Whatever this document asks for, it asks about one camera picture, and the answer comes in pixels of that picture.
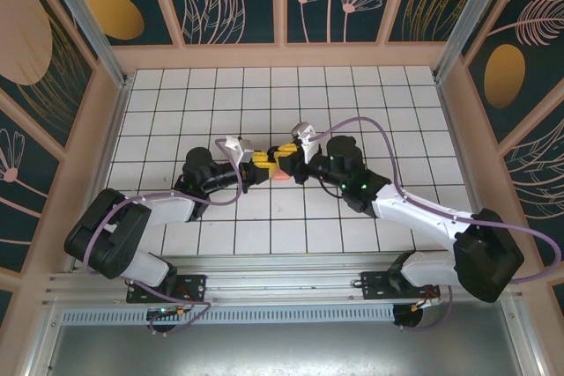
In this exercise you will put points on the pink earbud charging case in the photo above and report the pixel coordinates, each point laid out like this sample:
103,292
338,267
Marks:
279,174

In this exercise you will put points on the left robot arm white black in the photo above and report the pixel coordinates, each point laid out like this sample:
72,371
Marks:
167,208

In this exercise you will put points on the galvanised metal sheet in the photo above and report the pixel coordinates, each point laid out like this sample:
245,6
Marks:
282,349

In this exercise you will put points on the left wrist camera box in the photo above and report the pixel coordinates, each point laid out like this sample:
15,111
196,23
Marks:
244,153

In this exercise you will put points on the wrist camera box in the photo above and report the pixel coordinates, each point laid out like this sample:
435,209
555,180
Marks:
244,153
315,149

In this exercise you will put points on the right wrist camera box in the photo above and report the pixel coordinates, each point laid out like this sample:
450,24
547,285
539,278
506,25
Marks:
315,149

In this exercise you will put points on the aluminium mounting rail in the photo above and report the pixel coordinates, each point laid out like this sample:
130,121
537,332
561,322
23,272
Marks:
282,274

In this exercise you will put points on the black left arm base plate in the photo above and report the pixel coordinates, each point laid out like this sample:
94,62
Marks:
194,283

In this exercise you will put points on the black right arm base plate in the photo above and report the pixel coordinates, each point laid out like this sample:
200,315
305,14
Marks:
374,283

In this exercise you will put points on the aluminium frame post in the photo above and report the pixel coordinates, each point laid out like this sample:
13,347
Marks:
88,19
468,19

